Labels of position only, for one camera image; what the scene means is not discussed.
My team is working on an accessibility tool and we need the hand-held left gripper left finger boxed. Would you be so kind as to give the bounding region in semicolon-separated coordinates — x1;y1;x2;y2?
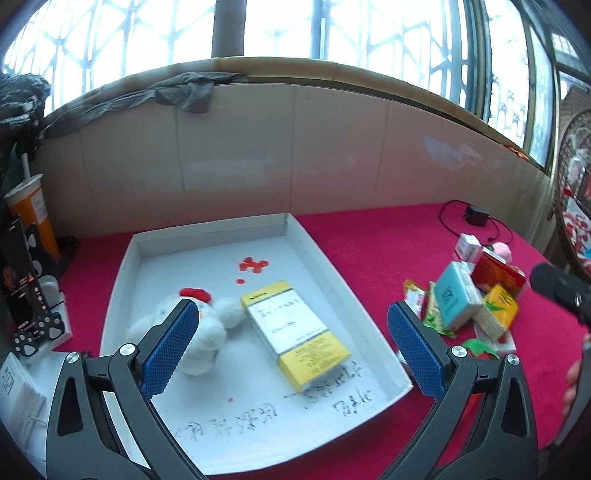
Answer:
45;298;208;480

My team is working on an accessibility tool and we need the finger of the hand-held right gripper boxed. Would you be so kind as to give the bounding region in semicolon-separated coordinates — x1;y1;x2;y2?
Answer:
529;262;591;326

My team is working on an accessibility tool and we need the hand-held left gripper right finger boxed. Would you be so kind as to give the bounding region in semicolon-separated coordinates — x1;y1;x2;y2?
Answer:
381;301;540;480

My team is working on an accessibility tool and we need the yellow juice box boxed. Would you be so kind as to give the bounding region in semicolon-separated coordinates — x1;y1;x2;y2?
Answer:
473;284;520;342

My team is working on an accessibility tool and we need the green red plush toy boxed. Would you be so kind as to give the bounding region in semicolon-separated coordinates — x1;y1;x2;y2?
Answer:
455;338;502;361

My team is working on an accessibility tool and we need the pink plush toy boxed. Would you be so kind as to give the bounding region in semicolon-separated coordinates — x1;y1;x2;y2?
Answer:
485;241;514;264

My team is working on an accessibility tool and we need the white cardboard tray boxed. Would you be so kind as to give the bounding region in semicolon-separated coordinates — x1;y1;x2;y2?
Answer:
99;212;414;477

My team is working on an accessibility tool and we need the small white red box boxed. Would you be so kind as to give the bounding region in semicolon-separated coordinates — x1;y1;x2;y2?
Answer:
453;233;483;265

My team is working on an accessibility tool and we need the person's right hand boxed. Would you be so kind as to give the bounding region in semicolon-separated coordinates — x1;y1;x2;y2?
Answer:
564;332;591;409

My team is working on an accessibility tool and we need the green snack packet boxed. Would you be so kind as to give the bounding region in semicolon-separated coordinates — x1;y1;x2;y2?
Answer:
422;281;458;337

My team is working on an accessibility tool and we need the white plush chicken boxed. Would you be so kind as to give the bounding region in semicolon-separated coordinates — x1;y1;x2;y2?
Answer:
126;287;246;377

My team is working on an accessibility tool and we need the red white printed cloth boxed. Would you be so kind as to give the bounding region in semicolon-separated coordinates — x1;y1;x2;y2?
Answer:
561;157;591;273

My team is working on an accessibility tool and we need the black power adapter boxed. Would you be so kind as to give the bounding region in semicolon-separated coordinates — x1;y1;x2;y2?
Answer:
464;205;490;227

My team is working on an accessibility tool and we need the yellow white medicine box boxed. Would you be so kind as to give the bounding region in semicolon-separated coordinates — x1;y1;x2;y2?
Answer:
240;281;352;394

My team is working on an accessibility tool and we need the smartphone on paw stand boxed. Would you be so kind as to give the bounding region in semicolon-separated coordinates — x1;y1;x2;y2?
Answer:
11;222;75;358

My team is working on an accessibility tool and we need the white notepad block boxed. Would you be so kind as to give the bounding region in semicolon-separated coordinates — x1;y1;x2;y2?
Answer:
0;353;49;462

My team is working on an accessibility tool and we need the black smartphone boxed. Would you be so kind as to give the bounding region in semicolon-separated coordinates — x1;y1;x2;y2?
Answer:
0;215;47;333

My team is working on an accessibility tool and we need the orange paper cup with straw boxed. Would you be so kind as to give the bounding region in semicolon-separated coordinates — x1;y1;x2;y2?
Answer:
4;152;61;264

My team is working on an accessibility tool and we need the grey cloth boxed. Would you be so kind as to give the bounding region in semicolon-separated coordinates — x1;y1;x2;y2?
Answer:
44;71;243;139

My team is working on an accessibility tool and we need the black plastic bag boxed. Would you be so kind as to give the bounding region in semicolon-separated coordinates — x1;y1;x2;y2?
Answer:
0;71;51;185

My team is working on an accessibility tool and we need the black adapter cable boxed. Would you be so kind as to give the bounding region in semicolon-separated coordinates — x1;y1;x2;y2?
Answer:
438;199;514;245

